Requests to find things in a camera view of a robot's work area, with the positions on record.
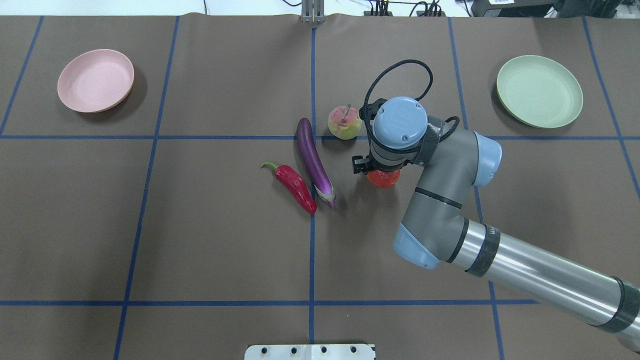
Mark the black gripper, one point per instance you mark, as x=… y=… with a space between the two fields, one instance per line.
x=358 y=165

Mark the red pomegranate fruit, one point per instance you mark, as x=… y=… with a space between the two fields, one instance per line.
x=383 y=179

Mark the purple eggplant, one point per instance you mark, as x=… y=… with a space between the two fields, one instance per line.
x=307 y=147

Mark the yellow pink peach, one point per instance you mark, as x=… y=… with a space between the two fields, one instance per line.
x=344 y=122

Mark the red chili pepper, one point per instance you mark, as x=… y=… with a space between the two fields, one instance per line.
x=295 y=184

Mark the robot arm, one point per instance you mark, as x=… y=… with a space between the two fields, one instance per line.
x=454 y=160

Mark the light green plate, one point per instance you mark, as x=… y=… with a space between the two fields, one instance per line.
x=539 y=92

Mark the brown paper table mat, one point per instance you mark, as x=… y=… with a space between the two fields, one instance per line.
x=150 y=231

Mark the pink plate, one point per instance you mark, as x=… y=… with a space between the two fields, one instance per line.
x=96 y=81

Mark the aluminium frame post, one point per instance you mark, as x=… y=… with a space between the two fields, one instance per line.
x=313 y=11

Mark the white camera mast base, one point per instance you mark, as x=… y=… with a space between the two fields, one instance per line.
x=336 y=351

